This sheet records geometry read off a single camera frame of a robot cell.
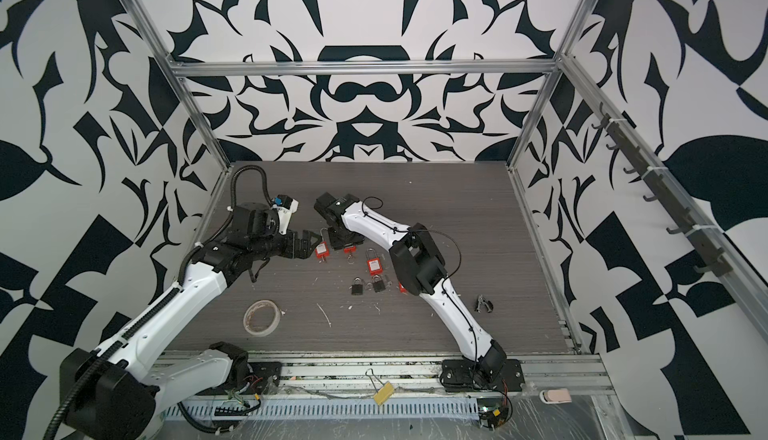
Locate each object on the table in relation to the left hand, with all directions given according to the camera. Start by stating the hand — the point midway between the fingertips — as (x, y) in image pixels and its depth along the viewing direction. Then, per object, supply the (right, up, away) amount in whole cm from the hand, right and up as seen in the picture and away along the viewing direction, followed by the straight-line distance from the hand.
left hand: (307, 230), depth 79 cm
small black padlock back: (+12, -18, +10) cm, 24 cm away
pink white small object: (+60, -38, -9) cm, 71 cm away
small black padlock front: (+18, -17, +10) cm, 27 cm away
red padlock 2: (+17, -12, +13) cm, 25 cm away
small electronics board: (+46, -41, -8) cm, 62 cm away
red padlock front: (+24, -11, -15) cm, 30 cm away
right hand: (+7, -6, +18) cm, 20 cm away
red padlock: (+10, -8, +14) cm, 19 cm away
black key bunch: (+49, -21, +6) cm, 54 cm away
